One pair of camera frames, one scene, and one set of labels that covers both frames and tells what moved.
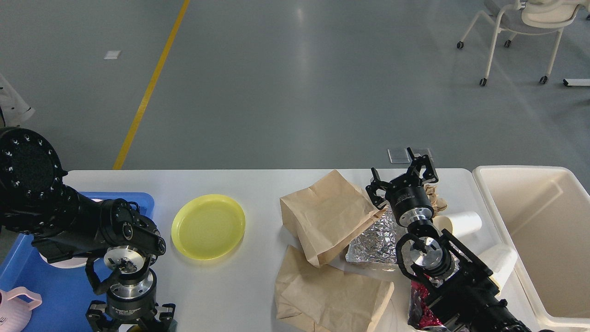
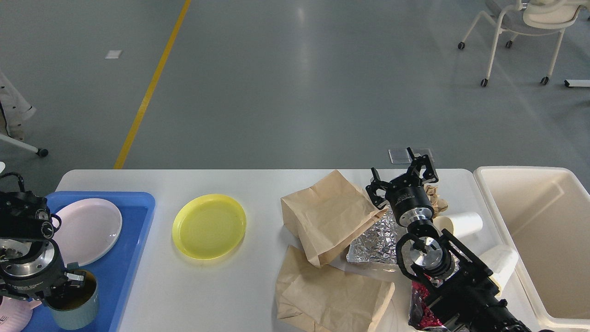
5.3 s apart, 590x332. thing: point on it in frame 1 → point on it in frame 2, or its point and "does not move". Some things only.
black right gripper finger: x=421 y=161 does not move
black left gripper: x=132 y=296 → x=31 y=267
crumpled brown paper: x=438 y=204 does not move
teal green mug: x=173 y=326 → x=75 y=309
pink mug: x=15 y=313 does not move
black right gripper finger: x=376 y=183 does not move
